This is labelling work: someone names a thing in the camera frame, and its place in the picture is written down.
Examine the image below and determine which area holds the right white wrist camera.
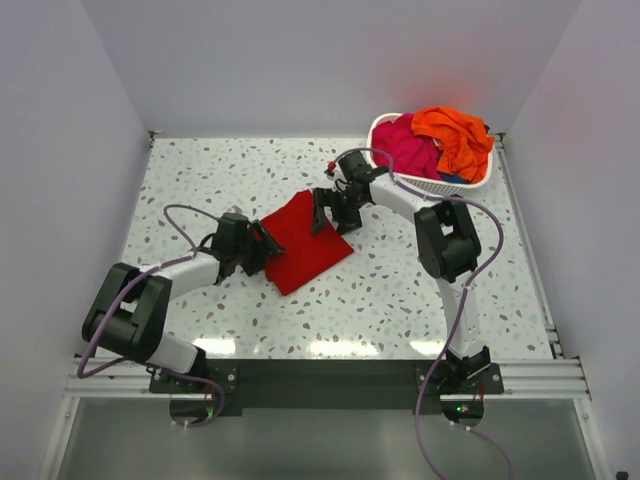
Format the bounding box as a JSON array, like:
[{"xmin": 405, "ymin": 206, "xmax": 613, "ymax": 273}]
[{"xmin": 325, "ymin": 160, "xmax": 345, "ymax": 182}]

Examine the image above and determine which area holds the red t shirt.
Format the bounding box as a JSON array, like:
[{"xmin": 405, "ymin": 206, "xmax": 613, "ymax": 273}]
[{"xmin": 262, "ymin": 190, "xmax": 354, "ymax": 296}]

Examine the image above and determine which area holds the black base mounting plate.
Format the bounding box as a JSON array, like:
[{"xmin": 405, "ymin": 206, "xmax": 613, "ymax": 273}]
[{"xmin": 149, "ymin": 359, "xmax": 505, "ymax": 419}]

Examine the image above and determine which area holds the magenta t shirt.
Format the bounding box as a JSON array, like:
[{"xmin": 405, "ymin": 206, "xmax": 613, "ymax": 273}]
[{"xmin": 371, "ymin": 113, "xmax": 441, "ymax": 181}]

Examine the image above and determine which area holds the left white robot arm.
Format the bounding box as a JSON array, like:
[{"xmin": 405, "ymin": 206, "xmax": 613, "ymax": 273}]
[{"xmin": 77, "ymin": 213, "xmax": 285, "ymax": 392}]

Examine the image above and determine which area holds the white laundry basket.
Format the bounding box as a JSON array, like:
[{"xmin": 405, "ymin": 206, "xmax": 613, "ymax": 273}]
[{"xmin": 365, "ymin": 112, "xmax": 496, "ymax": 196}]

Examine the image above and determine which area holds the aluminium frame rail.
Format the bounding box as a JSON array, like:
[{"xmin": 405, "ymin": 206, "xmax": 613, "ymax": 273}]
[{"xmin": 65, "ymin": 359, "xmax": 590, "ymax": 400}]

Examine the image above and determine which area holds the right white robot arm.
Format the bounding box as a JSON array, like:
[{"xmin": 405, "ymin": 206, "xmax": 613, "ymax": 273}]
[{"xmin": 311, "ymin": 149, "xmax": 491, "ymax": 393}]

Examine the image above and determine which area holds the orange t shirt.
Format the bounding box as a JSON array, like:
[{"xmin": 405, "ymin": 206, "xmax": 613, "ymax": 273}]
[{"xmin": 411, "ymin": 107, "xmax": 494, "ymax": 184}]

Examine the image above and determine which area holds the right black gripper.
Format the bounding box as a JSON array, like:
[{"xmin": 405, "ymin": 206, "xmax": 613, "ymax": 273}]
[{"xmin": 310, "ymin": 188, "xmax": 367, "ymax": 238}]

